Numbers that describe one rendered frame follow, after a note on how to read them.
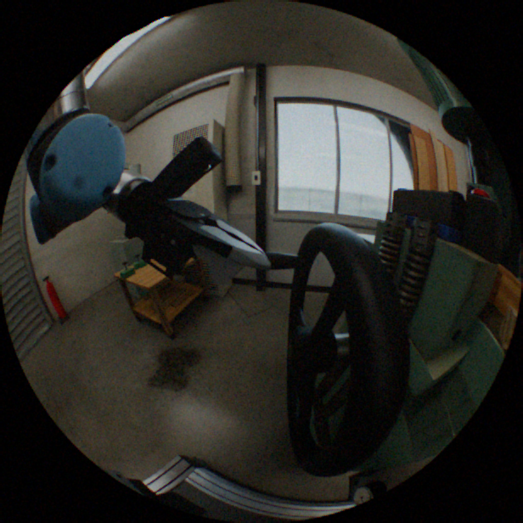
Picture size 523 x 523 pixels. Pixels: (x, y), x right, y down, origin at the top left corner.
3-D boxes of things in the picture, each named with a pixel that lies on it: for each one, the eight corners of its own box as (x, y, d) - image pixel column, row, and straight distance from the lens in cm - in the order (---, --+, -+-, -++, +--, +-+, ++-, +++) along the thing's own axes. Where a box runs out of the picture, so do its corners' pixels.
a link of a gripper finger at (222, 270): (251, 294, 21) (192, 261, 21) (275, 259, 18) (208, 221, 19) (248, 308, 18) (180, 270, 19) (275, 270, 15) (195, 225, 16)
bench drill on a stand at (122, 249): (145, 275, 275) (129, 173, 265) (171, 282, 228) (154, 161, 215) (121, 289, 257) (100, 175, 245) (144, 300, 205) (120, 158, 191)
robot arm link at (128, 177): (145, 171, 31) (106, 168, 26) (162, 179, 28) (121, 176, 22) (134, 210, 33) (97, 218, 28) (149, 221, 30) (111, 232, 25)
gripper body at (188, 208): (200, 261, 25) (147, 227, 30) (222, 212, 22) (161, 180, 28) (174, 283, 20) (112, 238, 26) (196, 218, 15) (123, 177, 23)
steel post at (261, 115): (255, 287, 184) (255, 67, 233) (265, 289, 182) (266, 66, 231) (254, 291, 176) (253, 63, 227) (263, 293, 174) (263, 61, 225)
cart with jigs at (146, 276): (174, 290, 204) (162, 240, 183) (211, 300, 170) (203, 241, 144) (133, 323, 177) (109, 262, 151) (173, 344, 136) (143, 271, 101)
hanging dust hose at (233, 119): (228, 193, 165) (232, 82, 224) (244, 192, 158) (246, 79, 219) (222, 192, 149) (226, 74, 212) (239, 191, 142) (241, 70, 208)
